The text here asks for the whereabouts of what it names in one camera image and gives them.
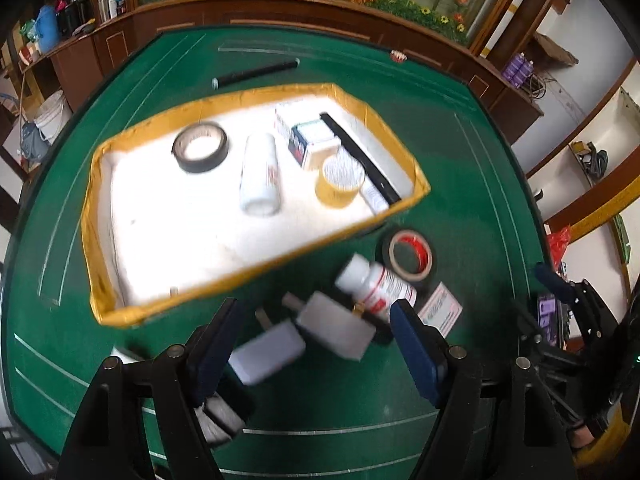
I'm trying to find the grey block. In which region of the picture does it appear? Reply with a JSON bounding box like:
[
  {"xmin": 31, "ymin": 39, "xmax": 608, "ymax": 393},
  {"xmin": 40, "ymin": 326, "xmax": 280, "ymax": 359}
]
[{"xmin": 199, "ymin": 391, "xmax": 251, "ymax": 448}]

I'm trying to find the white box red border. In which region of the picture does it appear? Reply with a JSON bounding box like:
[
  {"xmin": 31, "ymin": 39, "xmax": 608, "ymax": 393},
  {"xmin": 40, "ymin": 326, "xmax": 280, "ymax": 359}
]
[{"xmin": 416, "ymin": 282, "xmax": 463, "ymax": 337}]

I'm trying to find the cardboard box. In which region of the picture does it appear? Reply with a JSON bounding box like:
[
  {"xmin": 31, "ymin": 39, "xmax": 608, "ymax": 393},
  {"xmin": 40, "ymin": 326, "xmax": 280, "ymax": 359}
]
[{"xmin": 531, "ymin": 32, "xmax": 580, "ymax": 67}]

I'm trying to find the white power adapter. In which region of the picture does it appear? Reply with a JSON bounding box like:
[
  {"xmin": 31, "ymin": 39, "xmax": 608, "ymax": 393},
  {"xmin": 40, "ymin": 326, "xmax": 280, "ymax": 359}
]
[
  {"xmin": 229, "ymin": 310, "xmax": 307, "ymax": 387},
  {"xmin": 281, "ymin": 290, "xmax": 377, "ymax": 362}
]

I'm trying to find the red plastic bag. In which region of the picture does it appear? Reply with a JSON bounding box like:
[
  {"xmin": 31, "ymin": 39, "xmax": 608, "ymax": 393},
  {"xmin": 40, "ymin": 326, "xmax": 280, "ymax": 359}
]
[{"xmin": 546, "ymin": 225, "xmax": 573, "ymax": 267}]

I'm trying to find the black thermos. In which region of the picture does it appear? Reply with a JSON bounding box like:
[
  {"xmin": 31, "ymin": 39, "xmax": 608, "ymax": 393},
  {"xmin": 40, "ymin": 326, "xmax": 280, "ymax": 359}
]
[{"xmin": 56, "ymin": 0, "xmax": 92, "ymax": 37}]

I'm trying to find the black tape roll white core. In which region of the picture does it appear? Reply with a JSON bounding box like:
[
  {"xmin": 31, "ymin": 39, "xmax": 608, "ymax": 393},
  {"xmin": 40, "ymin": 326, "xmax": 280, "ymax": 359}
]
[{"xmin": 172, "ymin": 122, "xmax": 230, "ymax": 175}]

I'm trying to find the black tape roll red core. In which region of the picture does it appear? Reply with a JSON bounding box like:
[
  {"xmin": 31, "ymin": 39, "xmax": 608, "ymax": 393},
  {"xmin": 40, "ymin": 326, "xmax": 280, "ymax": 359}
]
[{"xmin": 380, "ymin": 229, "xmax": 437, "ymax": 291}]

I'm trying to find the white bucket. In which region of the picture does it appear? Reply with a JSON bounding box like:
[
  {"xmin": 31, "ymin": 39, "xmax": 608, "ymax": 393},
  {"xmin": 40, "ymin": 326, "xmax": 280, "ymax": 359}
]
[{"xmin": 34, "ymin": 91, "xmax": 74, "ymax": 143}]

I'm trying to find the slim black pen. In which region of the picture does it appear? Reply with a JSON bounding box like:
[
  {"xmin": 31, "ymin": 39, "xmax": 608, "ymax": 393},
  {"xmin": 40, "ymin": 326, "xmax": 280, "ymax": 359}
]
[{"xmin": 212, "ymin": 59, "xmax": 301, "ymax": 89}]

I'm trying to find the white bottle red label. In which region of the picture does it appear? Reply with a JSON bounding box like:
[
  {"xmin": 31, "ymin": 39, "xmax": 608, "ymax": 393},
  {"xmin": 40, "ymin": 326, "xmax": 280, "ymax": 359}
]
[{"xmin": 334, "ymin": 254, "xmax": 418, "ymax": 322}]

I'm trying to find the white medicine box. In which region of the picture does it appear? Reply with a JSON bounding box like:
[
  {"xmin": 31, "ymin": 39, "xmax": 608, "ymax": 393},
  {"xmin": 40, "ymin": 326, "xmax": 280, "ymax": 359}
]
[{"xmin": 274, "ymin": 102, "xmax": 321, "ymax": 153}]

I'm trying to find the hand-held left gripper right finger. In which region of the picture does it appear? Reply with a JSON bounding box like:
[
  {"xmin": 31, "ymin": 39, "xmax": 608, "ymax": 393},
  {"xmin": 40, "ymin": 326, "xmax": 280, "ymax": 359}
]
[{"xmin": 389, "ymin": 298, "xmax": 576, "ymax": 480}]

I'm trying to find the purple bottle pack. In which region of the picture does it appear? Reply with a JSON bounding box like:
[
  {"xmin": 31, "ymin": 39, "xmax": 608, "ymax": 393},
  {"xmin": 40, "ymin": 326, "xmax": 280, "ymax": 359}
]
[{"xmin": 501, "ymin": 52, "xmax": 537, "ymax": 87}]

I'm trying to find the blue thermos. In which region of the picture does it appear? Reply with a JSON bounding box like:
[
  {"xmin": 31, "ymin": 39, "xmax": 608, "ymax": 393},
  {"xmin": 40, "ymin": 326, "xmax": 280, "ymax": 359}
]
[{"xmin": 34, "ymin": 5, "xmax": 62, "ymax": 54}]

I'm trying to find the gold-rimmed white tray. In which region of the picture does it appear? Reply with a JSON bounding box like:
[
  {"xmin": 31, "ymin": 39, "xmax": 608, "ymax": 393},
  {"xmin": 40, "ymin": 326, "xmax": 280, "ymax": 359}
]
[{"xmin": 81, "ymin": 82, "xmax": 432, "ymax": 330}]

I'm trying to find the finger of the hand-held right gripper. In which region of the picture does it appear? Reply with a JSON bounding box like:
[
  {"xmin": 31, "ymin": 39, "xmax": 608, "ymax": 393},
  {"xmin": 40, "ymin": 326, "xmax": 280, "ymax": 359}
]
[
  {"xmin": 534, "ymin": 261, "xmax": 621, "ymax": 346},
  {"xmin": 515, "ymin": 305, "xmax": 588, "ymax": 388}
]

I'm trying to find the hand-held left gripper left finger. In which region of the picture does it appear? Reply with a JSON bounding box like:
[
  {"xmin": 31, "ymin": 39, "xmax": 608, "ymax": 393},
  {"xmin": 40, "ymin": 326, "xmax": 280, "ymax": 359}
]
[{"xmin": 59, "ymin": 297, "xmax": 238, "ymax": 480}]

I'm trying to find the curved wooden cabinet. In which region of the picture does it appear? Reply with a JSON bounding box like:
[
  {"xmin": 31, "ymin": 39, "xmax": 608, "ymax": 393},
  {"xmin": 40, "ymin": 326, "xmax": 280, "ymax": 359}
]
[{"xmin": 20, "ymin": 0, "xmax": 546, "ymax": 171}]

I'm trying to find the white box blue stripe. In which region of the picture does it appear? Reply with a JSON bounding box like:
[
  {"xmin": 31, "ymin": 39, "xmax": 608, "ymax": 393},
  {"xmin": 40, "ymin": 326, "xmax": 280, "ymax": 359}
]
[{"xmin": 291, "ymin": 120, "xmax": 342, "ymax": 171}]

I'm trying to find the yellow tape roll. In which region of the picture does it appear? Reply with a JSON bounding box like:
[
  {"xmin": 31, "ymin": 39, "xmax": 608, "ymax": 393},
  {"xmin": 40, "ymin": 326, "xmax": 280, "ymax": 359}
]
[{"xmin": 315, "ymin": 152, "xmax": 366, "ymax": 210}]

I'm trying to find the black marker pen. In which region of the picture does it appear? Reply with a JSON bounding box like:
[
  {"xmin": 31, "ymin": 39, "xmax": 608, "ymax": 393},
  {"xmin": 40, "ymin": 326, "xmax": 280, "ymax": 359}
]
[{"xmin": 319, "ymin": 112, "xmax": 402, "ymax": 207}]

